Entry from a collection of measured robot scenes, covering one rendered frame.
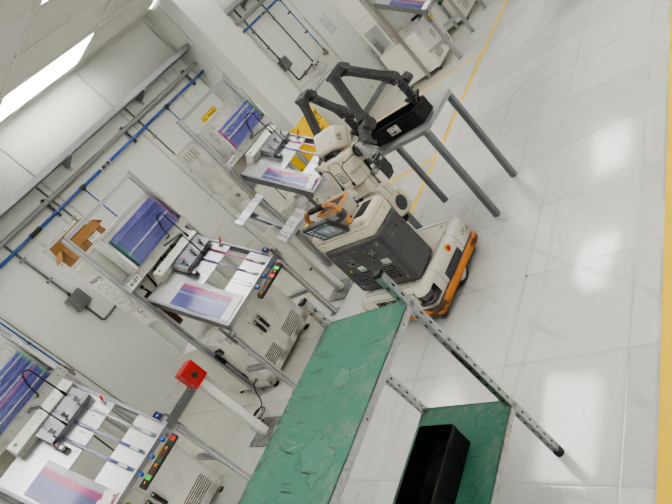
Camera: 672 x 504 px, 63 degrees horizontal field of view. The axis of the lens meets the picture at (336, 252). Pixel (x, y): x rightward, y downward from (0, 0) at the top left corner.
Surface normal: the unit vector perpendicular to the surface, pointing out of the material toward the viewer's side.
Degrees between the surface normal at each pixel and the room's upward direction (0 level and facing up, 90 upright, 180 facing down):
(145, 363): 90
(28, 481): 47
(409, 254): 90
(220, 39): 90
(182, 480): 90
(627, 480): 0
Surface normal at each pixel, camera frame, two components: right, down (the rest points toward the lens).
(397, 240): 0.59, -0.21
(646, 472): -0.68, -0.65
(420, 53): -0.38, 0.70
